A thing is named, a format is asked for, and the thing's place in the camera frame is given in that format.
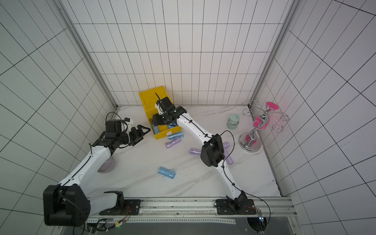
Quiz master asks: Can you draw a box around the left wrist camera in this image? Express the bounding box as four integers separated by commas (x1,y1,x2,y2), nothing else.
123,117,134,124

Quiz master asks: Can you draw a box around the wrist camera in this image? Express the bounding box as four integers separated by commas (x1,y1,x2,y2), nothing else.
123,117,134,124
155,97,175,114

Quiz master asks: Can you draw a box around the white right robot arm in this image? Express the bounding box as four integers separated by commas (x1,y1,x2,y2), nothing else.
152,102,248,214

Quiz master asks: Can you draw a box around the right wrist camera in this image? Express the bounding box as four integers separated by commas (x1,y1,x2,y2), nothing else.
155,97,175,114

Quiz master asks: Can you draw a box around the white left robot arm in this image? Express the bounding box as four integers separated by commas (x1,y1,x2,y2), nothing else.
43,119,151,227

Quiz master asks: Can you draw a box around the lavender bowl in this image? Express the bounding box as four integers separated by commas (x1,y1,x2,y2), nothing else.
98,156,115,173

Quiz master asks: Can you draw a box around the yellow plastic drawer cabinet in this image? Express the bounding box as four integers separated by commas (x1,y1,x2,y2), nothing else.
139,86,182,140

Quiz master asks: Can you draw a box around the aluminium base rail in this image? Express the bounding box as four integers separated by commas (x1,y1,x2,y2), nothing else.
86,197,298,226

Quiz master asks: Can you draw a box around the pale green jar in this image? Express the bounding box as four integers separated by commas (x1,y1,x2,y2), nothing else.
227,114,240,130

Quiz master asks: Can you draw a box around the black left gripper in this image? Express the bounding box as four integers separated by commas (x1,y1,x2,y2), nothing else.
117,124,151,146

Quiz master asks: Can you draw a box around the pink metal cup rack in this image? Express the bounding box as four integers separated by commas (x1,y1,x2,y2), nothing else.
239,100,290,153

